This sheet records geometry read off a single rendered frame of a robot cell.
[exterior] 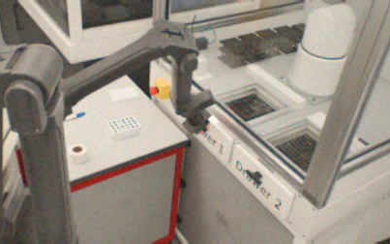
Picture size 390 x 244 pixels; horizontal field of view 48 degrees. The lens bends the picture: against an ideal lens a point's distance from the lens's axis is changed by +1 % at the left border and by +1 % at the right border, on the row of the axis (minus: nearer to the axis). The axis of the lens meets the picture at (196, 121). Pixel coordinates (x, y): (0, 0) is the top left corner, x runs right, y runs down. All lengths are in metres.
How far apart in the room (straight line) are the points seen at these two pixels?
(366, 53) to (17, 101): 0.81
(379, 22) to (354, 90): 0.18
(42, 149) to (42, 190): 0.08
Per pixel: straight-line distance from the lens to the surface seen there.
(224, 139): 1.61
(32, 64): 0.57
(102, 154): 1.74
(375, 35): 1.09
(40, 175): 0.67
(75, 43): 2.18
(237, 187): 1.70
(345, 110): 1.19
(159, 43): 1.02
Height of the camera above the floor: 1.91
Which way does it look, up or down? 37 degrees down
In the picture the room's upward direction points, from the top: 7 degrees clockwise
